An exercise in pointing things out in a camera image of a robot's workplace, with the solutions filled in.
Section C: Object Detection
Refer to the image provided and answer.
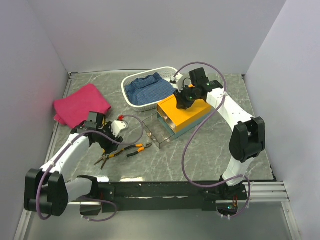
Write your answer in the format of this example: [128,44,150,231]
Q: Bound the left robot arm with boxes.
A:
[23,112,128,220]

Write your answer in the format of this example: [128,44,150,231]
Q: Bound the purple cable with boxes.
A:
[36,114,145,222]
[172,61,251,219]

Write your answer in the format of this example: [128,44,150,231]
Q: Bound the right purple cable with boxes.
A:
[172,61,251,219]

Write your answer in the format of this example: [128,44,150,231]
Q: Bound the black base beam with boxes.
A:
[97,181,248,211]

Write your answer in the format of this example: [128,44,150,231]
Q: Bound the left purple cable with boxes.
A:
[36,114,145,222]

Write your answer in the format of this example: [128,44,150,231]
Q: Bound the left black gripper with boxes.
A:
[97,121,123,154]

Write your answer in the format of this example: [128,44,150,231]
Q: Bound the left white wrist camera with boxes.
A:
[110,115,129,138]

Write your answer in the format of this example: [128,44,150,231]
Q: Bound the blue checkered shirt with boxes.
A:
[124,72,176,106]

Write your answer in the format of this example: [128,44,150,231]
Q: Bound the pink folded towel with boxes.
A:
[53,83,112,129]

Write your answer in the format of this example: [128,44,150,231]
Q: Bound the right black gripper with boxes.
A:
[173,84,198,111]

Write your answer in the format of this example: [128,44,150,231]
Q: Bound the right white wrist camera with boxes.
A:
[169,73,184,92]

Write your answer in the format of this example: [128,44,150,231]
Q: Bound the orange black combination pliers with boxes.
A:
[107,142,153,160]

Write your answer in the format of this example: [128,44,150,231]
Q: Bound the yellow drawer cabinet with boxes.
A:
[156,95,212,138]

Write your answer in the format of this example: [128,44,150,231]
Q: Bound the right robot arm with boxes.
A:
[170,68,266,200]

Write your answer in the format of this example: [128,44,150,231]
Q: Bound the white plastic basket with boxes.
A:
[121,66,177,112]

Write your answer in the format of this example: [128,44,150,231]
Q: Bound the yellow needle nose pliers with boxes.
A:
[94,150,109,170]

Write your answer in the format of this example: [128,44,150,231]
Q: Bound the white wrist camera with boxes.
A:
[110,115,129,138]
[169,73,184,92]

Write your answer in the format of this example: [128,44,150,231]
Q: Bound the aluminium frame rail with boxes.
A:
[73,182,289,212]

